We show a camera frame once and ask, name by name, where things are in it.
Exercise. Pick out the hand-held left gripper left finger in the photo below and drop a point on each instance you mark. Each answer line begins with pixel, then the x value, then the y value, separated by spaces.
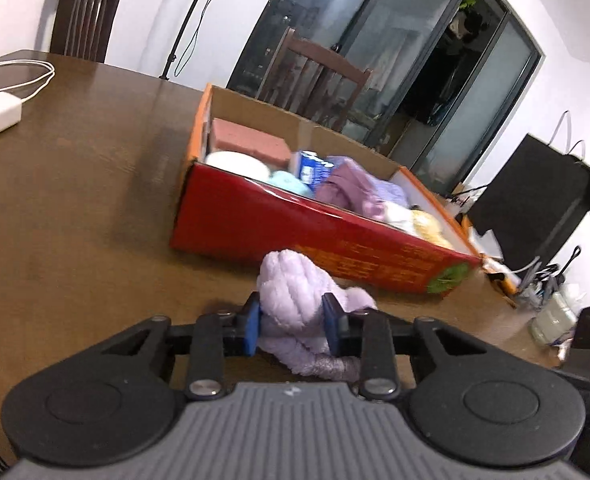
pixel 251 327

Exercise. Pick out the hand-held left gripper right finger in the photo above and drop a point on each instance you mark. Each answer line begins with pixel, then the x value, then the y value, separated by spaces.
pixel 331 325

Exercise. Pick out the fluffy lavender headband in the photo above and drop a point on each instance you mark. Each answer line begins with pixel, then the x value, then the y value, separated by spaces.
pixel 290 285

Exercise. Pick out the red cardboard box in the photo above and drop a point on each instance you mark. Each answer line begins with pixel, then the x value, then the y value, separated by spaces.
pixel 275 230

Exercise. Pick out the yellow plush toy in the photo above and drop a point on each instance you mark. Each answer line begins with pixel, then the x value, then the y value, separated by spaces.
pixel 427 225

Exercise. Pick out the light blue plush toy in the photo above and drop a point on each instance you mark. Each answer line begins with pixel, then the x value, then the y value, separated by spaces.
pixel 287 182

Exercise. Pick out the blue white small carton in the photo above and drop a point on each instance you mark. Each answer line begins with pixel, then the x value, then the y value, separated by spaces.
pixel 312 167

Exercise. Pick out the white round puff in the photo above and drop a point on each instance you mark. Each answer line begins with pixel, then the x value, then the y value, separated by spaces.
pixel 237 162

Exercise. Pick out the pink layered sponge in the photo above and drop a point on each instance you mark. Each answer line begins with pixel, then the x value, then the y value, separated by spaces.
pixel 245 140

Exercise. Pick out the orange and white wrapper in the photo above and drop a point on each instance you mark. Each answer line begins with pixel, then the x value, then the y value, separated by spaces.
pixel 500 280

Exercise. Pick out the white tissue pack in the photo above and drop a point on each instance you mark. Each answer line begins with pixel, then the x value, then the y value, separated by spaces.
pixel 550 317

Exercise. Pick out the black monitor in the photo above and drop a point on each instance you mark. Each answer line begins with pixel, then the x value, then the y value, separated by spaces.
pixel 530 200

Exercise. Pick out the dark wooden slat-back chair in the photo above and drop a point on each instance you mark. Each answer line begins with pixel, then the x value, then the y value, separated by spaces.
pixel 87 15
pixel 320 75

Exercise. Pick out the dark framed sliding glass door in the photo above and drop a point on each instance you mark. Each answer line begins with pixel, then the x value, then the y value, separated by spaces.
pixel 425 60

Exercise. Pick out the black studio light on stand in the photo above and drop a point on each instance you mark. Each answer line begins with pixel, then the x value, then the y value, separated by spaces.
pixel 191 12

